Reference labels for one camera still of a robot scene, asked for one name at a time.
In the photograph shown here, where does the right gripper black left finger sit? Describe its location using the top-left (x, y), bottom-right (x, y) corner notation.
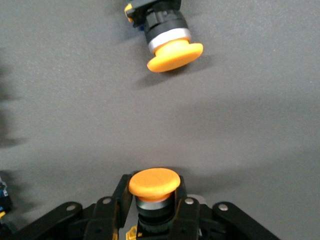
top-left (83, 173), bottom-right (133, 240)

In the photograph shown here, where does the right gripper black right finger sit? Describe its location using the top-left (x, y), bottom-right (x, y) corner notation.
top-left (168, 175), bottom-right (201, 240)

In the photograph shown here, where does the yellow mushroom button green-marked block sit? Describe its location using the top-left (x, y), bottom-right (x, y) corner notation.
top-left (125, 167), bottom-right (181, 240)

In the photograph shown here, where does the yellow mushroom button red-marked block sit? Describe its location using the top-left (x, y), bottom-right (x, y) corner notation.
top-left (124, 0), bottom-right (204, 73)

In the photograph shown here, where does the push button blue contact block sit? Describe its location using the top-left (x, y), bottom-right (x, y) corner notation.
top-left (0, 173), bottom-right (13, 220)

